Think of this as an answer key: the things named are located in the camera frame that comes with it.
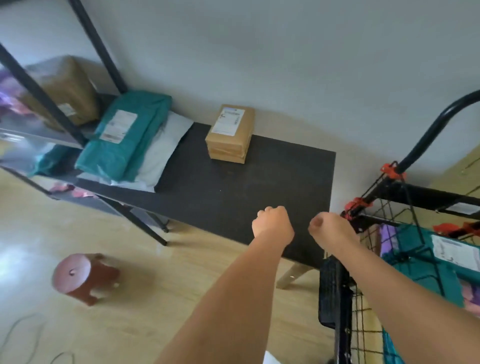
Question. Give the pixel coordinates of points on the red-brown plastic stool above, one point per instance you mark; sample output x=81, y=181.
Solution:
x=75, y=273

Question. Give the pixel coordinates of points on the person's left hand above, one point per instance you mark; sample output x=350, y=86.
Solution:
x=273, y=227

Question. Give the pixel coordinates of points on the person's right forearm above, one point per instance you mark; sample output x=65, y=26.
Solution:
x=405, y=303

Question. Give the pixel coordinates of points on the purple mailer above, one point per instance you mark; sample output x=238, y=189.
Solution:
x=388, y=240

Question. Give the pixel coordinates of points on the bulky taped cardboard box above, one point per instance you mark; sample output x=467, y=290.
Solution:
x=71, y=86

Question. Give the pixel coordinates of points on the small brown cardboard box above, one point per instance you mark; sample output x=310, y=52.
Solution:
x=228, y=146

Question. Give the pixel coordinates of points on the beige cabinet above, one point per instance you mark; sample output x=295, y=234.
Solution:
x=457, y=168

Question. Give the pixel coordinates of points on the person's beige trousers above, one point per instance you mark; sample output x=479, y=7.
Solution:
x=270, y=358

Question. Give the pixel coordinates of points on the person's right hand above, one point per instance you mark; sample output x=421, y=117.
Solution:
x=333, y=234

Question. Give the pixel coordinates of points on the white mailer bag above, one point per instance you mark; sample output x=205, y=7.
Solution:
x=165, y=146

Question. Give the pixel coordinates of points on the black low metal table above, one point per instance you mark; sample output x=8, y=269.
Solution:
x=243, y=187

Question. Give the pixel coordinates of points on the black metal shelf rack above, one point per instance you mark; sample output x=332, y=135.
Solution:
x=99, y=48

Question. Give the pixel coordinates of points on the person's left forearm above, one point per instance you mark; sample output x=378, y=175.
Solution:
x=232, y=307

